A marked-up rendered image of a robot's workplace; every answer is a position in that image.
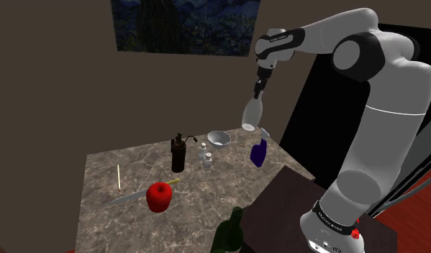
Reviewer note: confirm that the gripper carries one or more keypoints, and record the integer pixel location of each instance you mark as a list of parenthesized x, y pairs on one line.
[(263, 76)]

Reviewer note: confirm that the pale grey bottle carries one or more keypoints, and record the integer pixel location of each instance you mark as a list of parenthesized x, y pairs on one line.
[(252, 111)]

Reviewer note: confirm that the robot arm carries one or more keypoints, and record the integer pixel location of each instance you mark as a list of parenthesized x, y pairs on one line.
[(387, 133)]

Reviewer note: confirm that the grey bowl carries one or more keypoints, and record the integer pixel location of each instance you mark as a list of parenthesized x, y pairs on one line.
[(218, 139)]

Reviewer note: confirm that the blue spray bottle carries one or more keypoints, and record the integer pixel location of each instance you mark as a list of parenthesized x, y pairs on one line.
[(258, 154)]

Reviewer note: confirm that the small clear shaker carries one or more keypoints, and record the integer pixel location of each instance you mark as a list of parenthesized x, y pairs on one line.
[(202, 151), (208, 162)]

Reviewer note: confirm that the dark brown pump bottle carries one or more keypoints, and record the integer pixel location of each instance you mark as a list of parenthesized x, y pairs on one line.
[(178, 157)]

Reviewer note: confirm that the red apple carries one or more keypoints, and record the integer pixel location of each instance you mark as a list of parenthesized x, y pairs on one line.
[(159, 198)]

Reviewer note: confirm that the dark green bottle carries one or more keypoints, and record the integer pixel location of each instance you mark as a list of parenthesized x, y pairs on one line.
[(229, 234)]

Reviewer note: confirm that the thin pale stick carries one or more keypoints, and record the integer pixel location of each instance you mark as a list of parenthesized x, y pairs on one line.
[(119, 177)]

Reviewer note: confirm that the dark blue wall picture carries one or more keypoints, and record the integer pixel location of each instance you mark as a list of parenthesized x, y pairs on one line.
[(187, 26)]

